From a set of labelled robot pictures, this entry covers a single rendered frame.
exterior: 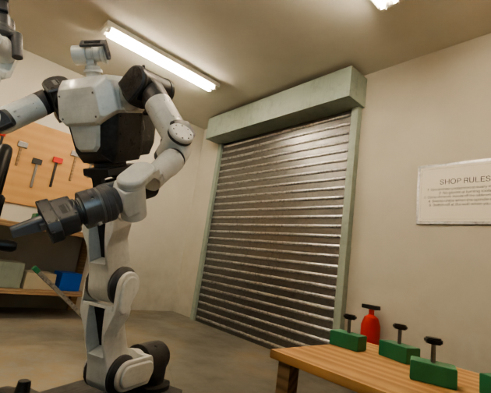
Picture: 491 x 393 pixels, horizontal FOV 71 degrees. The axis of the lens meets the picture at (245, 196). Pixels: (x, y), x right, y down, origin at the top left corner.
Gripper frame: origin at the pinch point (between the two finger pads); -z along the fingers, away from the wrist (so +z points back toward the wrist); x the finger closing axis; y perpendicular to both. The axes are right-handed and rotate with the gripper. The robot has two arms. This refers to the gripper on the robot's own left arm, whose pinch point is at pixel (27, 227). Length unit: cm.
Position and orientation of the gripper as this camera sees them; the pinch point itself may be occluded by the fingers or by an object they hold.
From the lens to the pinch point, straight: 85.9
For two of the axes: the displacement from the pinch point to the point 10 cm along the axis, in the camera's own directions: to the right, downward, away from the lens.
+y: 1.2, -8.1, -5.8
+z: 7.7, -2.9, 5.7
